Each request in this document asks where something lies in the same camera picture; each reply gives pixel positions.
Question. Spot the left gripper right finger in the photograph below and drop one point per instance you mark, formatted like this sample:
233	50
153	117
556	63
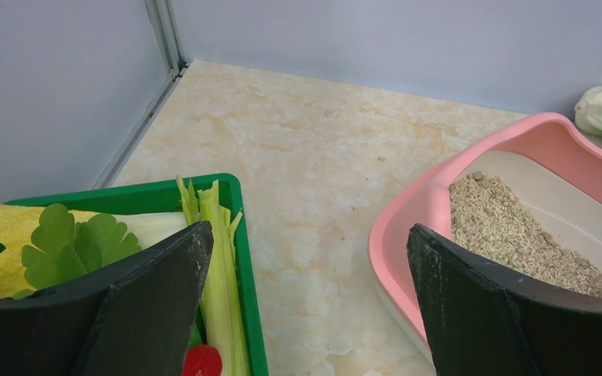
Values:
482	318

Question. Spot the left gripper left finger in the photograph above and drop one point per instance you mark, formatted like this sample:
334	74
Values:
133	317

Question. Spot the pink litter box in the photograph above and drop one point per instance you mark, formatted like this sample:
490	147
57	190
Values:
553	168

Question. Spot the cat litter sand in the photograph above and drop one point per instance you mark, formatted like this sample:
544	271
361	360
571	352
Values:
488	219

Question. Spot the red chili pepper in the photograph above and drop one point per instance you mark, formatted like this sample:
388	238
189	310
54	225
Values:
202	360

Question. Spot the celery stalks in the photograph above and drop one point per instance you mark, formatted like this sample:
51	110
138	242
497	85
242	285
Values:
220	303

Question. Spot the green leafy vegetable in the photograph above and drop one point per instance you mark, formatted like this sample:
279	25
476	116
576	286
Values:
62	249

